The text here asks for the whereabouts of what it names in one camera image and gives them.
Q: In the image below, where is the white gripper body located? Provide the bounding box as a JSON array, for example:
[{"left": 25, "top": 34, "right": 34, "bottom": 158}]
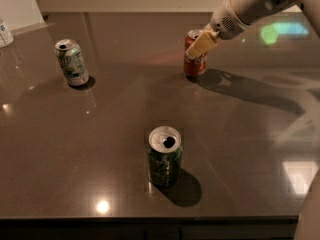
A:
[{"left": 205, "top": 0, "right": 249, "bottom": 40}]

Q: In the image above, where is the white container at left edge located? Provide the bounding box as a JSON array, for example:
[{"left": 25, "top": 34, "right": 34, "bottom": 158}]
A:
[{"left": 0, "top": 19, "right": 14, "bottom": 48}]

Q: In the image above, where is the white green soda can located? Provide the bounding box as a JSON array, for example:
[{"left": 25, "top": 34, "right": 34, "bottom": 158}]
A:
[{"left": 55, "top": 39, "right": 89, "bottom": 87}]

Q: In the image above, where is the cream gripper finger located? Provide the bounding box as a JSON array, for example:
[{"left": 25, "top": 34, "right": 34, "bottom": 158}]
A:
[{"left": 185, "top": 30, "right": 218, "bottom": 58}]

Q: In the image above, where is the red coke can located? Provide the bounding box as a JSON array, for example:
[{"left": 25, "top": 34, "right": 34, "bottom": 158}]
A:
[{"left": 183, "top": 29, "right": 207, "bottom": 77}]

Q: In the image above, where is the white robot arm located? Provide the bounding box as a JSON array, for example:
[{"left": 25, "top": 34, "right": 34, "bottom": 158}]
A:
[{"left": 185, "top": 0, "right": 320, "bottom": 59}]

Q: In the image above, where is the dark green soda can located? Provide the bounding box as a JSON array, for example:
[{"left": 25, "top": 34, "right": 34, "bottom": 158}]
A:
[{"left": 147, "top": 126, "right": 183, "bottom": 187}]

